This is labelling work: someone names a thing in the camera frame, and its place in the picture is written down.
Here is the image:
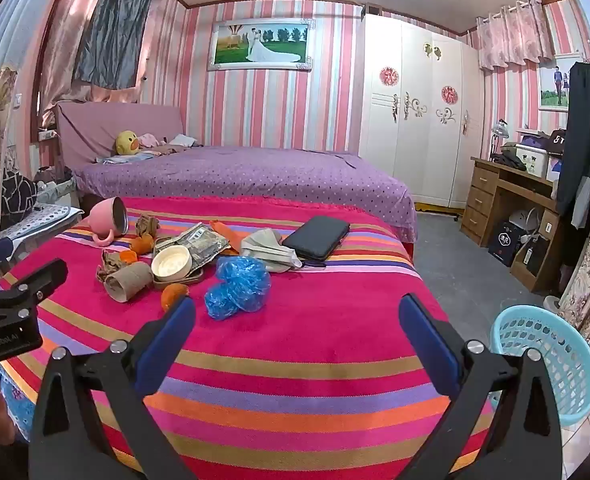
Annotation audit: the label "light blue plastic basket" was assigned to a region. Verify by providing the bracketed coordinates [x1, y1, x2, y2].
[491, 304, 590, 428]

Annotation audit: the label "orange plastic bag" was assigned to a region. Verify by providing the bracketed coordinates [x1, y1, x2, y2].
[210, 220, 248, 256]

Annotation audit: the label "blue plastic bag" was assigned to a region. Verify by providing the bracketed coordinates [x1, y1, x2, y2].
[204, 255, 272, 321]

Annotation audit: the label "brown paper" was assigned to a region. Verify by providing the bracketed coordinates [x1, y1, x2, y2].
[136, 214, 161, 238]
[96, 250, 126, 281]

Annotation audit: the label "dark clothes pile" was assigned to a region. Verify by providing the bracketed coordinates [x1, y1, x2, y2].
[492, 152, 528, 171]

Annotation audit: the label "pink satin curtain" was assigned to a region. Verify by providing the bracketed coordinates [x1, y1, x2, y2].
[35, 0, 110, 126]

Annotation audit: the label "printed paper sheet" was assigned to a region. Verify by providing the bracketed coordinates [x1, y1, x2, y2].
[154, 222, 231, 281]

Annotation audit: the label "framed wedding photo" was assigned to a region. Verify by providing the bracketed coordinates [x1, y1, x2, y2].
[207, 18, 316, 72]

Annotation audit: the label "white paper bowl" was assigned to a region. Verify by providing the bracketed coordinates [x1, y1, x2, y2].
[151, 245, 192, 282]

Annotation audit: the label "couple wall poster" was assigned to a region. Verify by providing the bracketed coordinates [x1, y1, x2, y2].
[538, 55, 573, 111]

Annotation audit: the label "cardboard tube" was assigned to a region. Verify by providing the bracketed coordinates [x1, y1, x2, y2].
[104, 263, 154, 304]

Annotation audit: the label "pink patterned valance curtain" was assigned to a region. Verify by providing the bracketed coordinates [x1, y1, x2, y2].
[476, 0, 556, 71]

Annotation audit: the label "wooden desk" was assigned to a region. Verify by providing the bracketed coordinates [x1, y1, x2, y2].
[461, 156, 566, 293]

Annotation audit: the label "black wallet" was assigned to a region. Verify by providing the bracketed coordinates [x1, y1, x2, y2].
[281, 216, 351, 263]

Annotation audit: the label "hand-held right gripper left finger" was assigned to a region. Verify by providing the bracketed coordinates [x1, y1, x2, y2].
[29, 295, 197, 480]

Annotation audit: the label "pink mug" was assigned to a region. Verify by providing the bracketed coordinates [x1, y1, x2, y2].
[86, 196, 129, 247]

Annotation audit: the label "white wardrobe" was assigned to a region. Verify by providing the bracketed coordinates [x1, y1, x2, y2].
[359, 12, 485, 209]

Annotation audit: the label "purple dotted bed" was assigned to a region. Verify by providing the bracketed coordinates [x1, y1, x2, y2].
[70, 146, 419, 243]

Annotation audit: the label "yellow duck plush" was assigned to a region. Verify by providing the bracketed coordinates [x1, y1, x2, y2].
[115, 131, 140, 157]

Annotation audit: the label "white storage box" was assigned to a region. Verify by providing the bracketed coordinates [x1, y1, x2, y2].
[515, 142, 551, 178]

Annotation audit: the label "desk lamp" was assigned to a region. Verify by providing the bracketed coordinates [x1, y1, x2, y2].
[488, 119, 511, 157]

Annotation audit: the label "tan phone case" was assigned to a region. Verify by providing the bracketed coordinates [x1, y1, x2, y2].
[152, 267, 206, 292]

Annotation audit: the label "pink covered headboard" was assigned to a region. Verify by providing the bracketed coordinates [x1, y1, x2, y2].
[55, 101, 188, 171]

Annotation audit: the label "grey hanging garment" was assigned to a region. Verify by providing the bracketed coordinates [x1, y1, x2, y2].
[572, 175, 590, 217]

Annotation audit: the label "brown garment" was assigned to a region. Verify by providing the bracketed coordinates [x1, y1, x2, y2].
[145, 142, 196, 157]

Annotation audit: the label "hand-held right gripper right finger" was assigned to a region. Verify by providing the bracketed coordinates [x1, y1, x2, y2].
[398, 293, 562, 480]

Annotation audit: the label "white dotted mat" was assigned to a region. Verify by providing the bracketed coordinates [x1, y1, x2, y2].
[0, 205, 84, 251]

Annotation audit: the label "black hanging clothes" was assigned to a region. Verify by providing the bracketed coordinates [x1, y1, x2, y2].
[555, 60, 590, 216]

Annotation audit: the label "red striped blanket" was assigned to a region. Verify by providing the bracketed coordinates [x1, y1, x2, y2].
[0, 196, 496, 480]

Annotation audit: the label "grey cloth curtain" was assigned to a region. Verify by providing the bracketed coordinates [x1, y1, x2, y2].
[72, 0, 156, 90]

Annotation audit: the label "blue floral sheet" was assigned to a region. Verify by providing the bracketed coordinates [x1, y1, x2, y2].
[0, 390, 38, 442]

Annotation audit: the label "light blue cloth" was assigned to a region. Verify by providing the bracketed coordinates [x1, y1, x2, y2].
[95, 154, 151, 165]

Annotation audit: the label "black patterned bag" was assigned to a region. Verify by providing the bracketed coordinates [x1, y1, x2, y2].
[0, 167, 38, 231]

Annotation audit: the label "black paper bag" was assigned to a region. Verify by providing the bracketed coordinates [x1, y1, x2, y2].
[488, 220, 523, 267]

